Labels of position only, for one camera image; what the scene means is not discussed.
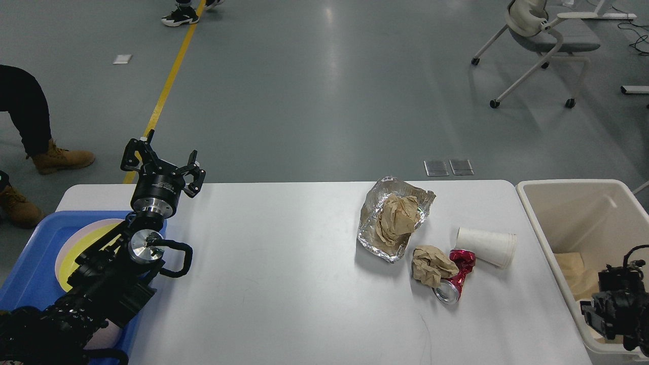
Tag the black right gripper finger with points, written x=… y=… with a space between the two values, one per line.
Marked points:
x=593 y=318

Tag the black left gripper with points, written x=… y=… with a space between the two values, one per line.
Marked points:
x=156 y=192

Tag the brown paper bag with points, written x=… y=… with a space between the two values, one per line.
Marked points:
x=582 y=282

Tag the white paper cup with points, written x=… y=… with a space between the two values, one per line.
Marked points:
x=494 y=248

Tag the yellow plate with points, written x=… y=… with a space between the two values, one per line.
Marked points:
x=76 y=258

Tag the brown paper ball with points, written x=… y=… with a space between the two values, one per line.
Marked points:
x=430 y=265

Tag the pink mug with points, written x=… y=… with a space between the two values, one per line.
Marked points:
x=105 y=337

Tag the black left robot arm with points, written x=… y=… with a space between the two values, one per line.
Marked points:
x=111 y=283

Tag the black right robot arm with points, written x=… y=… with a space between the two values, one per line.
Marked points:
x=620 y=307

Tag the beige plastic bin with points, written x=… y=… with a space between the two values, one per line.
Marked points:
x=601 y=220

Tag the pink plate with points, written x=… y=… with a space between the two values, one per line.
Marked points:
x=71 y=243

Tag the tan boot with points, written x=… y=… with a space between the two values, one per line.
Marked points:
x=56 y=158
x=21 y=212

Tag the crushed red soda can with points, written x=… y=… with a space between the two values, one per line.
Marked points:
x=450 y=290

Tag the walking person dark trousers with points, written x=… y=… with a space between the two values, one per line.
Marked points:
x=184 y=13

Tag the seated person in black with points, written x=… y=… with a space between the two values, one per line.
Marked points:
x=23 y=98

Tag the blue plastic tray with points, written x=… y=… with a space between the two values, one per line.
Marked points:
x=32 y=281

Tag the crumpled aluminium foil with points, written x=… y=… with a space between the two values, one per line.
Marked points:
x=373 y=205

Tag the metal floor socket plate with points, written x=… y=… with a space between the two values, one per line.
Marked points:
x=436 y=167

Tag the crumpled brown paper on foil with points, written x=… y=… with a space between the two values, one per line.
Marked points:
x=398 y=217

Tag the white desk leg base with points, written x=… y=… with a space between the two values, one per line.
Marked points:
x=634 y=89

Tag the white grey office chair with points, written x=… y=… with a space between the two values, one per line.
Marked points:
x=558 y=36

